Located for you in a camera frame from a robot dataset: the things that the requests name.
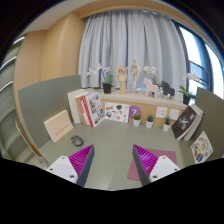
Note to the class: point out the small potted plant middle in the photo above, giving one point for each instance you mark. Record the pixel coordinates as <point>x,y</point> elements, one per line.
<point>149,121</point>

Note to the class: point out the wooden mannequin figure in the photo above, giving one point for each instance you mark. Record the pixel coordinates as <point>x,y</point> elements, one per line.
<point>135,70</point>

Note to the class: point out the black cover book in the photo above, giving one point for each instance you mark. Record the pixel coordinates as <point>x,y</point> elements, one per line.
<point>184,122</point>

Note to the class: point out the dark grey computer mouse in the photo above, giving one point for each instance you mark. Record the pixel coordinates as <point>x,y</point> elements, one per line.
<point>77,141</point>

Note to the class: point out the white orchid black pot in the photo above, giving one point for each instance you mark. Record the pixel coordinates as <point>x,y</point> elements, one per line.
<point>107,80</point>
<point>183,90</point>

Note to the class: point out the white orchid black pot right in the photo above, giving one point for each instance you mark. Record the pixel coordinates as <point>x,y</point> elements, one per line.
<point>183,90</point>

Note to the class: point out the white wall socket right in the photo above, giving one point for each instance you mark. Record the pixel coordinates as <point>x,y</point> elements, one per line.
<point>174,114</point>

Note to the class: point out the small potted plant right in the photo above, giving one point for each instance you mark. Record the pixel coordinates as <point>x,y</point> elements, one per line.
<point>166,124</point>

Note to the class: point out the black wooden horse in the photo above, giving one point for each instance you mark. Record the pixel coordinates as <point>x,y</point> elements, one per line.
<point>167,90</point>

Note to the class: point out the small potted plant left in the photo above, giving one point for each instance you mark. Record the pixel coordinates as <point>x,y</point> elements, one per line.
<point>136,119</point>

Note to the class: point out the colourful sticker card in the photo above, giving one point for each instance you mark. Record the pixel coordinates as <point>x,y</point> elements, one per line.
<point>201,148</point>

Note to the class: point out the purple round number sign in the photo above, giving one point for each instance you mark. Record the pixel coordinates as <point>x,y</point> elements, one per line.
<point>134,110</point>

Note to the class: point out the white wall socket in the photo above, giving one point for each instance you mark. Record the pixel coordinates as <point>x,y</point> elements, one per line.
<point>161,112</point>
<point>174,114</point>

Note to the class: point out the wooden shelf ledge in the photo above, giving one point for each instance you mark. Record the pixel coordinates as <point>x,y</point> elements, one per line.
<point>147,104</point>

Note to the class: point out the white wall socket left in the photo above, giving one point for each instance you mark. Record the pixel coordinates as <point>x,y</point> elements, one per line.
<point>161,112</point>

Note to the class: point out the small potted plant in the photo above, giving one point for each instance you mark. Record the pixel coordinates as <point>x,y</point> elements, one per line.
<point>149,121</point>
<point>136,119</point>
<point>166,124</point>

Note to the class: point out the collage picture card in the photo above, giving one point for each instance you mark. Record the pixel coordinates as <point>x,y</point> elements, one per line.
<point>117,112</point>

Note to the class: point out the red cover magazine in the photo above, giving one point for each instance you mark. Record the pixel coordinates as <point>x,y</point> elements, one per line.
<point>94,109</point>

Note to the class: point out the grey curtain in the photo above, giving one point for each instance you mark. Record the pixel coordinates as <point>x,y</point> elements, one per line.
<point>116,38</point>

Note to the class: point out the wooden hand model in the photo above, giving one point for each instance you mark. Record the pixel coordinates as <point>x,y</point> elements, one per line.
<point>122,77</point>

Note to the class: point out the white orchid behind horse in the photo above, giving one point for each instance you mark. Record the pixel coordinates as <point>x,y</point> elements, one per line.
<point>153,72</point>

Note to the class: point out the white orchid black pot left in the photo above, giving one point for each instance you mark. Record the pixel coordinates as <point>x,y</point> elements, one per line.
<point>107,80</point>

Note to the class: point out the white wooden horse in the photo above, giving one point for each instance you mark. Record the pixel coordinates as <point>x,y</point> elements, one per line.
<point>150,87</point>

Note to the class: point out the white book stack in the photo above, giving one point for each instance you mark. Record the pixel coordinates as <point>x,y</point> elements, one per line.
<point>74,99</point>

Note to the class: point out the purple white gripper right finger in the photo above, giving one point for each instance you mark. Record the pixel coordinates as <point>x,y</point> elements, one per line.
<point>151,167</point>

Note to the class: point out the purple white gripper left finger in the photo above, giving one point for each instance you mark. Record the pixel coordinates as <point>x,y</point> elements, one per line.
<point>74,168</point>

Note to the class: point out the green desk divider panel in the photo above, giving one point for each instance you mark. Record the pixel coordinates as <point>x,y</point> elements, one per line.
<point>43,100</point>

